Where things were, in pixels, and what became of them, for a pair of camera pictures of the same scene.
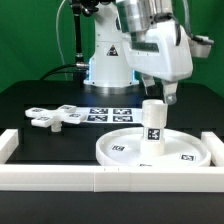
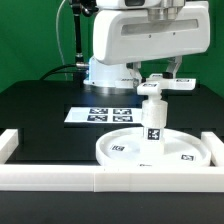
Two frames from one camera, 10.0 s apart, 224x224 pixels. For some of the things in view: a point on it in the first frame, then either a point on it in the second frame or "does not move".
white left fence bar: [9, 142] does not move
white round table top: [181, 148] does not move
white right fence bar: [215, 146] does not move
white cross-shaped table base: [54, 118] to [152, 87]
